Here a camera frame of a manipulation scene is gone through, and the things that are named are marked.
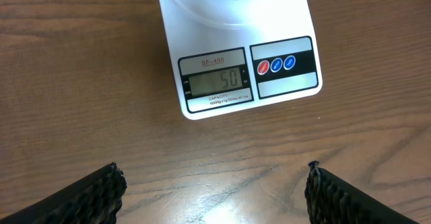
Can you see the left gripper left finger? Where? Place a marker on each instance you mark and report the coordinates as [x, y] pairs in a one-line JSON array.
[[96, 198]]

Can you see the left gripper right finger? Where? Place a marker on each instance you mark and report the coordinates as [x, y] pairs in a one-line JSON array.
[[331, 200]]

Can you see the white digital kitchen scale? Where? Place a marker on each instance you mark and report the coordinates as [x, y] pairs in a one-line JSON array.
[[232, 55]]

